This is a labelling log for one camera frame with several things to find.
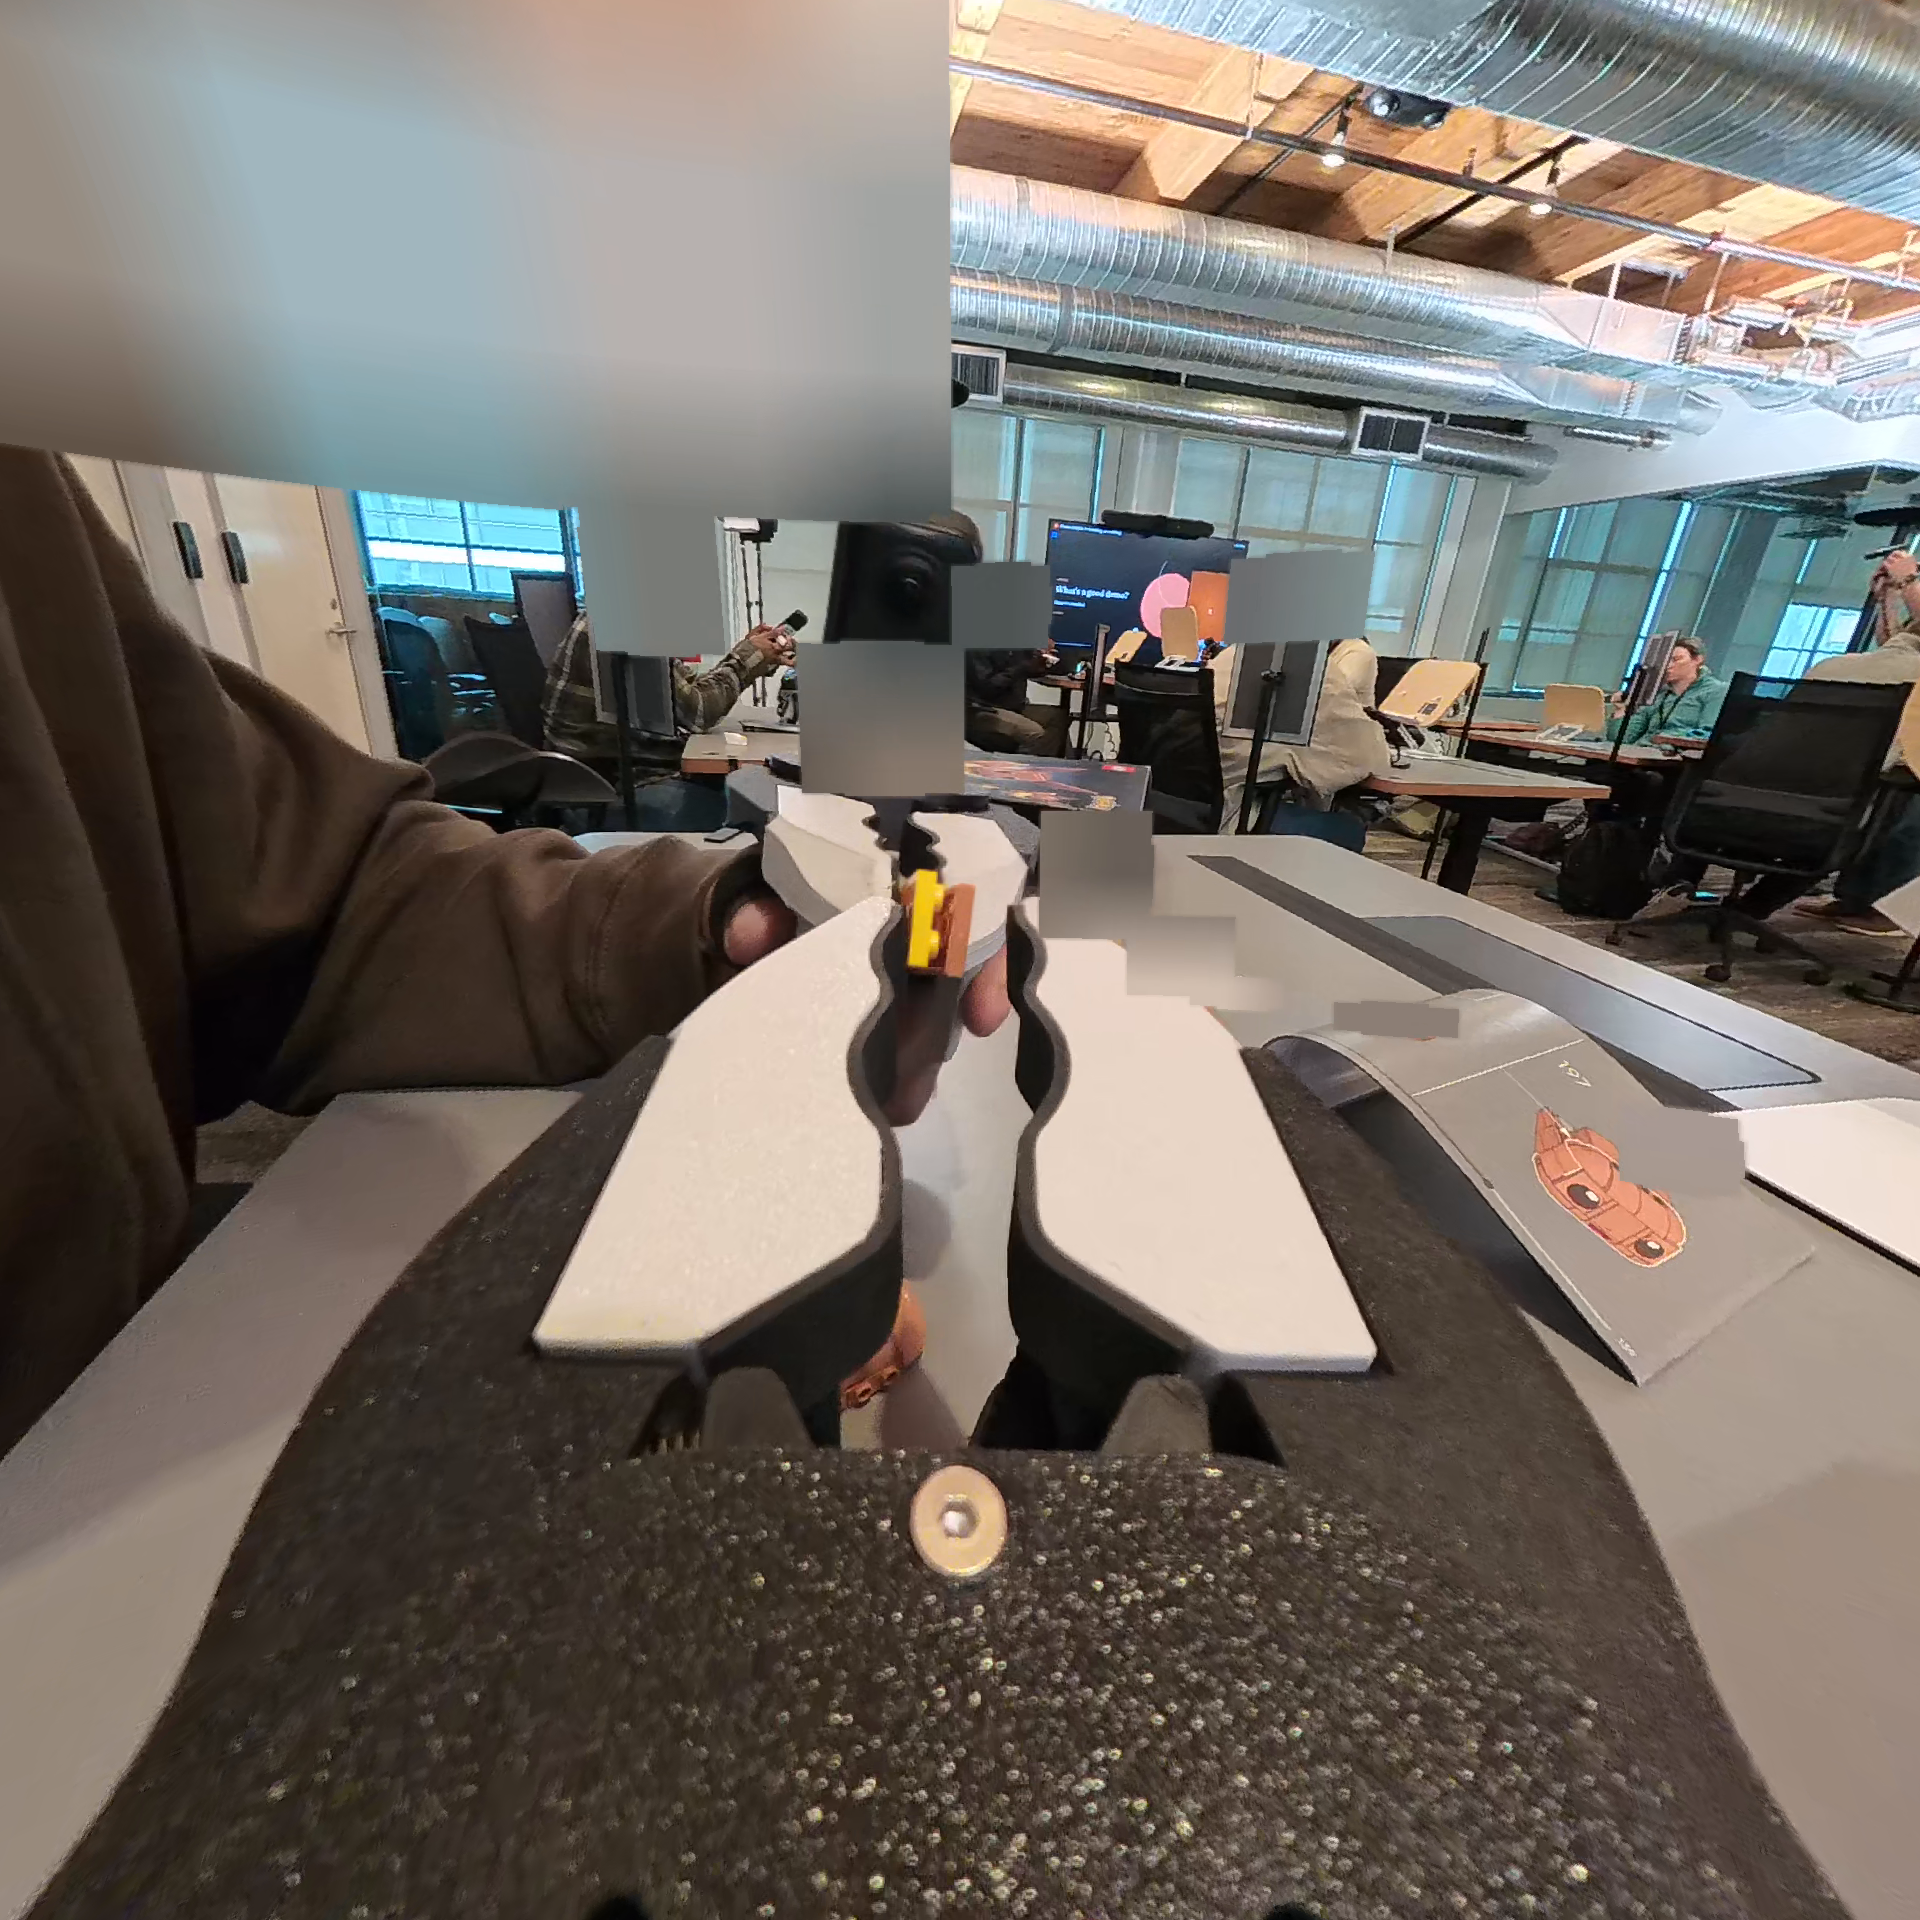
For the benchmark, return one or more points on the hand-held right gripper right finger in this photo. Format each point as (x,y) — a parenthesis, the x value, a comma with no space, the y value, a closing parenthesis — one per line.
(1188,1171)

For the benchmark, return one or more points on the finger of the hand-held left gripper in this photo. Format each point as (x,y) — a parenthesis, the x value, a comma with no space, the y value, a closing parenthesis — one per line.
(829,858)
(986,870)

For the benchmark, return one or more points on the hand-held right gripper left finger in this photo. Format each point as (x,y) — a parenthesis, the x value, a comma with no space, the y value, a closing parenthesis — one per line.
(736,1171)

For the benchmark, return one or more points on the small yellow lego piece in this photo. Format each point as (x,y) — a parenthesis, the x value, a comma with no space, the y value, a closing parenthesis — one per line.
(933,920)

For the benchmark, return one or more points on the person's left forearm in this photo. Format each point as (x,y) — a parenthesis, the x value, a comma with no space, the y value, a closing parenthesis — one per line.
(301,901)

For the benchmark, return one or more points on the printed lego set box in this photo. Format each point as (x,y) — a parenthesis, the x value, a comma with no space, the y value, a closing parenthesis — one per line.
(1052,786)

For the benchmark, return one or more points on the lego instruction booklet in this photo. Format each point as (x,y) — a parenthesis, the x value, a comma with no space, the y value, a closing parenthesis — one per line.
(1592,1186)

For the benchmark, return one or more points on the person's left hand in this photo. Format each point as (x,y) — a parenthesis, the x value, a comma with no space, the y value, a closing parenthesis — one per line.
(933,1037)

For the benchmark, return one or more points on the dark office desk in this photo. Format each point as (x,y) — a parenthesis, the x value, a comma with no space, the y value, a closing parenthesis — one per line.
(1487,793)

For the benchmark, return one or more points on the wall display screen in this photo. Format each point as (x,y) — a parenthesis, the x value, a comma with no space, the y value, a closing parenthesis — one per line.
(1142,592)

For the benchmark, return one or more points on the silver ventilation duct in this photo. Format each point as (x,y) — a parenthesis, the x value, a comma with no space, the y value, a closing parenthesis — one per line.
(1351,285)

